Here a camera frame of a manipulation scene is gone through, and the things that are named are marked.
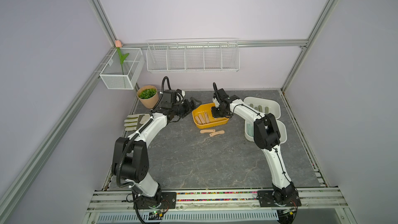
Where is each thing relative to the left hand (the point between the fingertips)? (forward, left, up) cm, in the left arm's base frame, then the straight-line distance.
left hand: (198, 106), depth 85 cm
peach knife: (+4, +1, -19) cm, 19 cm away
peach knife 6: (-7, -10, -20) cm, 23 cm away
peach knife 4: (+2, -11, -15) cm, 19 cm away
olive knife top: (+9, -48, -20) cm, 53 cm away
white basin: (-8, -51, -15) cm, 53 cm away
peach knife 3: (+6, -5, -20) cm, 22 cm away
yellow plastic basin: (-1, -9, -16) cm, 18 cm away
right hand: (+6, -10, -16) cm, 19 cm away
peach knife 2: (+4, -2, -19) cm, 19 cm away
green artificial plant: (+21, +33, -8) cm, 40 cm away
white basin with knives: (+12, -47, -18) cm, 51 cm away
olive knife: (+15, -39, -20) cm, 46 cm away
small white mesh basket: (+23, +42, +10) cm, 49 cm away
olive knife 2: (+11, -41, -19) cm, 47 cm away
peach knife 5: (-4, -6, -20) cm, 21 cm away
